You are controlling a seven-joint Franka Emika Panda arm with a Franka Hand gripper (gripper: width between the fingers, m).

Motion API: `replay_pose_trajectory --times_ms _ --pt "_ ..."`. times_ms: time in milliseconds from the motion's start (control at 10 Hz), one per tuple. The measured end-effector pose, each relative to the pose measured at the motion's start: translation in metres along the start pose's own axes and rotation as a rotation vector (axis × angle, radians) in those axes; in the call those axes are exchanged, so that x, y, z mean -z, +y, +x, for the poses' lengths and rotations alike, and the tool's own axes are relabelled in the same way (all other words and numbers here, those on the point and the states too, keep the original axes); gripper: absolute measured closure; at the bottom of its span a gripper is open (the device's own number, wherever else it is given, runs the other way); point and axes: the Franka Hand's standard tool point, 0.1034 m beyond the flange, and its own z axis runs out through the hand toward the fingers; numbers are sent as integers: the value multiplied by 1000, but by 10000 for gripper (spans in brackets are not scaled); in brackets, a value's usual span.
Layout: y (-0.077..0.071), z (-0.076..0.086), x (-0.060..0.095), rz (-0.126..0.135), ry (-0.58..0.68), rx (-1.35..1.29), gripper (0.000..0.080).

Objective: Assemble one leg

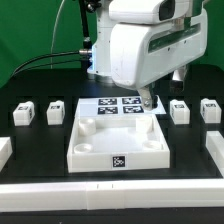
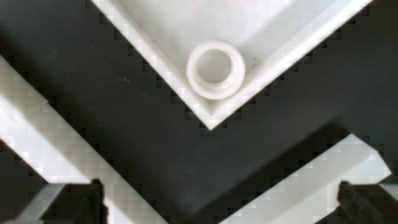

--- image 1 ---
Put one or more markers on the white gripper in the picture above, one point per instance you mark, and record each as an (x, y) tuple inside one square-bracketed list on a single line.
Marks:
[(141, 54)]

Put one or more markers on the white square tabletop tray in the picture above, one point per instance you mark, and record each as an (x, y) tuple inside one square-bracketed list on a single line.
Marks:
[(113, 143)]

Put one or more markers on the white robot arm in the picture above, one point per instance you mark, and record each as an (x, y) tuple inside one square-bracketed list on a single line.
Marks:
[(137, 12)]

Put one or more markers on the white sheet with markers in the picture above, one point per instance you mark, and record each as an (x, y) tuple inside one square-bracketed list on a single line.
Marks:
[(91, 107)]

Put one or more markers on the white right obstacle block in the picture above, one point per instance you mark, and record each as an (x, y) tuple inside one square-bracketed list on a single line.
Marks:
[(215, 146)]

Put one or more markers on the white obstacle block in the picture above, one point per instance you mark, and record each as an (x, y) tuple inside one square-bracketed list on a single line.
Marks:
[(5, 150), (215, 146)]

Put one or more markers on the white left obstacle block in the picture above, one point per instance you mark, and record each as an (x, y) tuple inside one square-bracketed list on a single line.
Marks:
[(5, 150)]

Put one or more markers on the white front barrier wall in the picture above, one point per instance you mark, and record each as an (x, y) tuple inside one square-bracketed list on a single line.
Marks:
[(112, 195)]

